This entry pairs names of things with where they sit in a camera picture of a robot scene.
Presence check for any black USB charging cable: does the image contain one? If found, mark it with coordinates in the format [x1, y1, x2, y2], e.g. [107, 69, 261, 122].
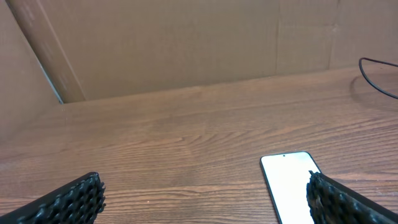
[358, 57, 398, 100]

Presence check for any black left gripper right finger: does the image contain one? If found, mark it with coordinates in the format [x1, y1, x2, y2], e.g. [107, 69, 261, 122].
[307, 171, 397, 224]

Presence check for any Samsung Galaxy smartphone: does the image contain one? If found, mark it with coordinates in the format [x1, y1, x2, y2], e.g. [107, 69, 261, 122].
[260, 151, 320, 224]

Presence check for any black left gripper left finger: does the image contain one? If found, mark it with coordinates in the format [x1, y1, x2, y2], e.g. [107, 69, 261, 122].
[1, 172, 106, 224]

